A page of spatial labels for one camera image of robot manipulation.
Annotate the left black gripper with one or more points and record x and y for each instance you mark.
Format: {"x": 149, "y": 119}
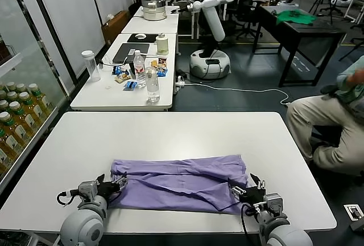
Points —
{"x": 109, "y": 189}

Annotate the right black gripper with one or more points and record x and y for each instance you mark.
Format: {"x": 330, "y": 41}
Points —
{"x": 253, "y": 194}

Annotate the purple t-shirt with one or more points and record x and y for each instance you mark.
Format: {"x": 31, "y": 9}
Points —
{"x": 182, "y": 183}

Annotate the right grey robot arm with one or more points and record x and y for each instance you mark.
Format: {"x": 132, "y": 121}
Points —
{"x": 287, "y": 231}

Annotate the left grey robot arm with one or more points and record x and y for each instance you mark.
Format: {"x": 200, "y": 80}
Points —
{"x": 82, "y": 226}

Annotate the long white office desk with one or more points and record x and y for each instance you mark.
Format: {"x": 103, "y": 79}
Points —
{"x": 94, "y": 98}

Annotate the blue snack packet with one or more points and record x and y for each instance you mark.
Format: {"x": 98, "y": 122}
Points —
{"x": 162, "y": 72}
{"x": 130, "y": 85}
{"x": 119, "y": 70}

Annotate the seated person beige trousers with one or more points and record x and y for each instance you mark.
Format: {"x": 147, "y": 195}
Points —
{"x": 318, "y": 115}

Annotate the brown snack packet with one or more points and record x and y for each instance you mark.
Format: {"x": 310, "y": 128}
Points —
{"x": 122, "y": 79}

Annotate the clear plastic water bottle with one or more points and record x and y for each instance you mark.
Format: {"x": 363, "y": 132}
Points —
{"x": 152, "y": 86}

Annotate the white fiducial marker card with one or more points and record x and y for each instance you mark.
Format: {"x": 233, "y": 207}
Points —
{"x": 354, "y": 212}

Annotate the yellow tea bottle green label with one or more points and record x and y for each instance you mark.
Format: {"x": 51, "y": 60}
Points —
{"x": 12, "y": 95}
{"x": 28, "y": 109}
{"x": 11, "y": 86}
{"x": 3, "y": 155}
{"x": 20, "y": 120}
{"x": 21, "y": 87}
{"x": 8, "y": 132}
{"x": 37, "y": 98}
{"x": 3, "y": 104}

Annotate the water bottle red label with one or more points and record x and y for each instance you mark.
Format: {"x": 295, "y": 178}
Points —
{"x": 139, "y": 69}

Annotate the tall clear container white lid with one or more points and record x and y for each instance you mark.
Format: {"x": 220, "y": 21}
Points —
{"x": 91, "y": 66}

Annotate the white power strip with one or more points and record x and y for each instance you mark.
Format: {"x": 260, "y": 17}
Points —
{"x": 180, "y": 81}

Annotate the orange snack packet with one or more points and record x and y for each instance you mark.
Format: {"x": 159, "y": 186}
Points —
{"x": 154, "y": 63}

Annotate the dark snack packet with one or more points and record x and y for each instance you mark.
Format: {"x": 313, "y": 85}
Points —
{"x": 162, "y": 61}

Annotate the small white remote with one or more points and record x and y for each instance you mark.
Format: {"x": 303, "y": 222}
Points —
{"x": 131, "y": 51}

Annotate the dark grey laptop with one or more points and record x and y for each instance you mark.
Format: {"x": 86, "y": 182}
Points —
{"x": 133, "y": 51}

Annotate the white computer mouse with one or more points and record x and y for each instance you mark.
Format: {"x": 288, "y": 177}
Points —
{"x": 140, "y": 36}

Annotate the black mouse pad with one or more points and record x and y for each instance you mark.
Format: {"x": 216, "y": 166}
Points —
{"x": 150, "y": 38}

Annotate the brown cardboard box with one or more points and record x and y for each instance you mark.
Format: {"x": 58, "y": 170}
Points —
{"x": 113, "y": 28}

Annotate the glass door drinks cabinet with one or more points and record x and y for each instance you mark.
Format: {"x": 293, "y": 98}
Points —
{"x": 31, "y": 44}

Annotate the small white office desk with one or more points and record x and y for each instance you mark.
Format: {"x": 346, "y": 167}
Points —
{"x": 159, "y": 25}

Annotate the black metal table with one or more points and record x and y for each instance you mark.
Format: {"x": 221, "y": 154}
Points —
{"x": 312, "y": 29}

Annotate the white humanoid wheeled robot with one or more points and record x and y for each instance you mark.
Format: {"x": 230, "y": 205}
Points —
{"x": 211, "y": 21}

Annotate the green cloth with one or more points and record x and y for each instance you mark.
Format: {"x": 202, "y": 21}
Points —
{"x": 295, "y": 17}

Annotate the rice cooker pot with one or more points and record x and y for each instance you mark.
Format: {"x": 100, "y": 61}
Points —
{"x": 154, "y": 9}

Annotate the black office chair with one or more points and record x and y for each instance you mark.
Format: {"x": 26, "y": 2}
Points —
{"x": 247, "y": 4}

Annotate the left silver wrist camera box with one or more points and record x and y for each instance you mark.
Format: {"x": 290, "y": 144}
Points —
{"x": 86, "y": 189}

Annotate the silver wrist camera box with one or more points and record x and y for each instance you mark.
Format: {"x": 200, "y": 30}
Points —
{"x": 86, "y": 189}
{"x": 273, "y": 201}

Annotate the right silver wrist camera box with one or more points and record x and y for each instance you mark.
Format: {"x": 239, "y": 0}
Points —
{"x": 273, "y": 201}

